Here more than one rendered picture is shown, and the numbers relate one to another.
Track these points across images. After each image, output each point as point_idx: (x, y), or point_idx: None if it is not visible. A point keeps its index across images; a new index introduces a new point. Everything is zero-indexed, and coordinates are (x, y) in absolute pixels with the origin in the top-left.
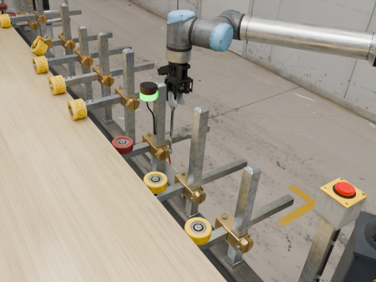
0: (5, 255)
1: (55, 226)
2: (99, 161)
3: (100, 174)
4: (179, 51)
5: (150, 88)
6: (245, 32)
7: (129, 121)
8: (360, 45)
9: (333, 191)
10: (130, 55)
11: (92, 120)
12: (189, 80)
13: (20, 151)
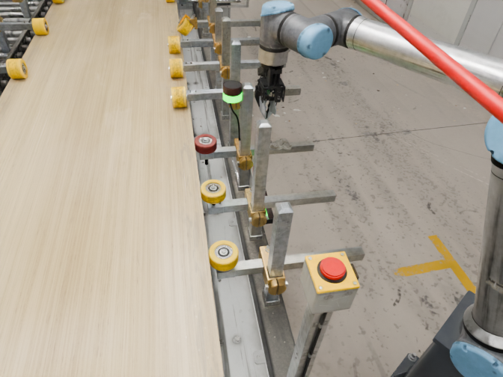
0: (40, 222)
1: (94, 208)
2: (171, 155)
3: (164, 169)
4: (269, 51)
5: (232, 88)
6: (352, 39)
7: (232, 120)
8: (490, 80)
9: (317, 265)
10: (236, 47)
11: (215, 111)
12: (281, 87)
13: (109, 128)
